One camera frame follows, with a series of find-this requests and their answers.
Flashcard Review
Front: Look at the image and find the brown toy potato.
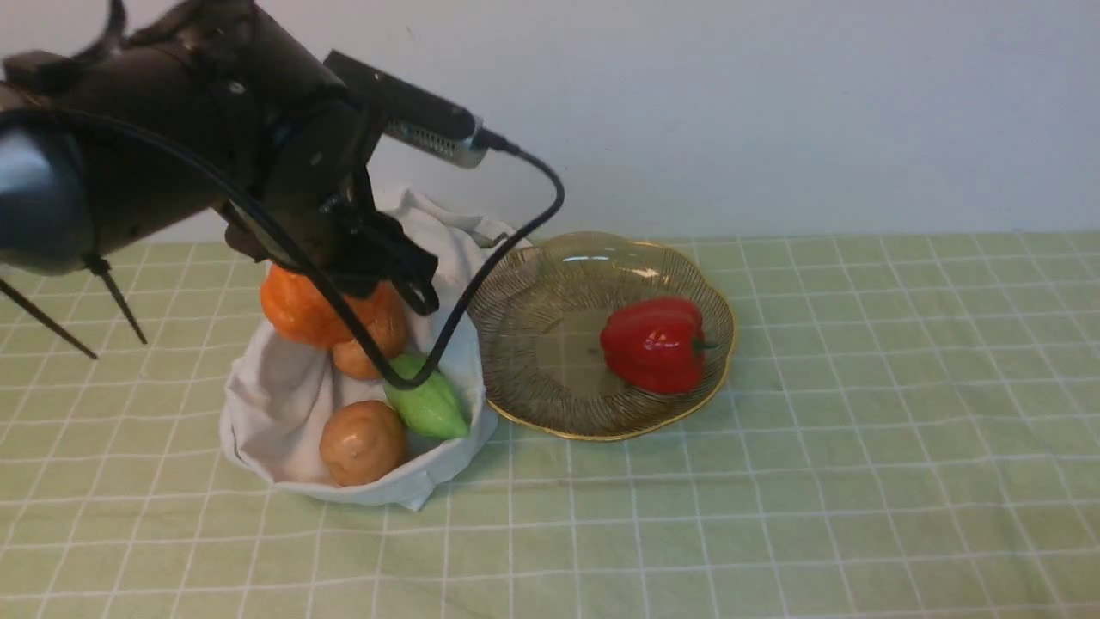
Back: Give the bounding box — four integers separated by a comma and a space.
331, 297, 408, 382
319, 400, 408, 487

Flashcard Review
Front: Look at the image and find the amber glass plate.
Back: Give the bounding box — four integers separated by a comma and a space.
468, 232, 740, 442

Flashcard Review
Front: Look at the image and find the orange toy pumpkin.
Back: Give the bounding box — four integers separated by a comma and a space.
260, 264, 400, 350

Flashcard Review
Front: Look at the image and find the white cloth bag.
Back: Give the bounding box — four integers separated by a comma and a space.
220, 187, 515, 511

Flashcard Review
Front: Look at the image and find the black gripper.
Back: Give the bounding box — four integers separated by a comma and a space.
219, 95, 440, 316

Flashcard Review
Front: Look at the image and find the black camera cable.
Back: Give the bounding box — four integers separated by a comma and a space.
0, 107, 567, 391

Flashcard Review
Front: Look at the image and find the brown toy potato front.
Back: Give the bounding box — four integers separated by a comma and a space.
319, 400, 408, 487

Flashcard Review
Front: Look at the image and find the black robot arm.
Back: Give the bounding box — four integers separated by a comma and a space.
3, 1, 439, 316

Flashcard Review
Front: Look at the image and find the green toy chayote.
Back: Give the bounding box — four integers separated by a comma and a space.
382, 371, 470, 440

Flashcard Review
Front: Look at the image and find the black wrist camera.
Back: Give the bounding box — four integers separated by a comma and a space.
323, 49, 487, 169

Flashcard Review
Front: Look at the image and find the brown toy potato back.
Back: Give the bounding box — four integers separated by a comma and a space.
331, 297, 408, 382

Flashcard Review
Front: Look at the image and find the green checkered tablecloth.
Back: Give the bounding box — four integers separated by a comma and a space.
1, 231, 1099, 618

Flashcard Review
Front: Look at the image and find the red toy bell pepper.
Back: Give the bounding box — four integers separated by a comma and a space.
600, 297, 714, 395

